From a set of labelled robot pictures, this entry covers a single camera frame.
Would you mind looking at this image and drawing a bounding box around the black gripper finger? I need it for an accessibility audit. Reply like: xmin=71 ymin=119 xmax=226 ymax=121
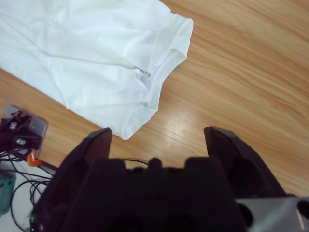
xmin=203 ymin=126 xmax=287 ymax=199
xmin=30 ymin=127 xmax=113 ymax=232

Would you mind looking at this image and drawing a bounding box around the white t-shirt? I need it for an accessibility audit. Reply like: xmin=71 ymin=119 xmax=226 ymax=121
xmin=0 ymin=0 xmax=195 ymax=141

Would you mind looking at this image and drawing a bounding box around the teal green box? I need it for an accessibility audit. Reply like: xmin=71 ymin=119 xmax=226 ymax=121
xmin=0 ymin=174 xmax=17 ymax=215

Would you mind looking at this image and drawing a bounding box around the white neck label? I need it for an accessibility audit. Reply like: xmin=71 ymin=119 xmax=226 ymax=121
xmin=134 ymin=67 xmax=154 ymax=81

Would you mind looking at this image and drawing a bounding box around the orange and black cable bundle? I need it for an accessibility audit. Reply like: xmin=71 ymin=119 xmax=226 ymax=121
xmin=0 ymin=147 xmax=58 ymax=175

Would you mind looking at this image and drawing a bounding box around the white mount block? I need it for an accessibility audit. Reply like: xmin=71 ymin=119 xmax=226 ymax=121
xmin=4 ymin=104 xmax=49 ymax=156

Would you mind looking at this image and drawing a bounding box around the long black cable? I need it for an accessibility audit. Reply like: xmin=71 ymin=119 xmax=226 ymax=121
xmin=122 ymin=158 xmax=149 ymax=167

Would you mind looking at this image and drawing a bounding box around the thin black looped cable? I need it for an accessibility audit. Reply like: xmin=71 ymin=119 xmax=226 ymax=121
xmin=10 ymin=178 xmax=54 ymax=230

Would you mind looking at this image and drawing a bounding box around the black post clamp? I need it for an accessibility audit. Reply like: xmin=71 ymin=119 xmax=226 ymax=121
xmin=1 ymin=110 xmax=33 ymax=132

